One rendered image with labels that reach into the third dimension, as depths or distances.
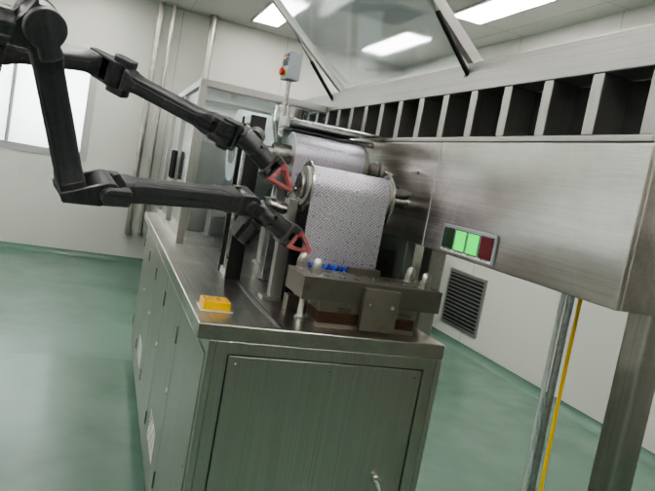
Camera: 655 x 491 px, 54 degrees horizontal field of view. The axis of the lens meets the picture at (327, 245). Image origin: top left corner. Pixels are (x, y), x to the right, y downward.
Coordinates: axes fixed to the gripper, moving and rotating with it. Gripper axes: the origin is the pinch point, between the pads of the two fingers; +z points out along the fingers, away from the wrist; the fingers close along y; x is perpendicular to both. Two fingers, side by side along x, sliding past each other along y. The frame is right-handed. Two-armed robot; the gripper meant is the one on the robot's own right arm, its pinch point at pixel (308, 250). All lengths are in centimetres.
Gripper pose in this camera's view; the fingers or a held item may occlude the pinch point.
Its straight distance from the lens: 181.0
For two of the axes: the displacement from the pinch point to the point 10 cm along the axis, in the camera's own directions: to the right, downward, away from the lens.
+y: 3.2, 1.5, -9.4
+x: 6.2, -7.8, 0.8
